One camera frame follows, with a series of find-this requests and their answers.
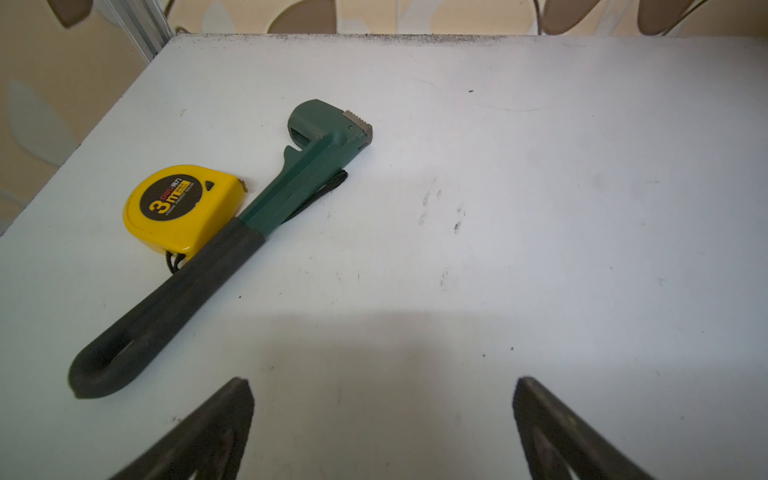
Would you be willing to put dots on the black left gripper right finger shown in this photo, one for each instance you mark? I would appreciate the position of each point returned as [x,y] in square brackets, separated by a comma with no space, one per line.
[559,444]

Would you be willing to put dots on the yellow tape measure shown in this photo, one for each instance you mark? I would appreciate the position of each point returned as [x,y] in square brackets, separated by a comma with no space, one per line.
[179,209]

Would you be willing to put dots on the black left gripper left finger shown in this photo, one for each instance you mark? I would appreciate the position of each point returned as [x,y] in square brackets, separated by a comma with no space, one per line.
[208,444]

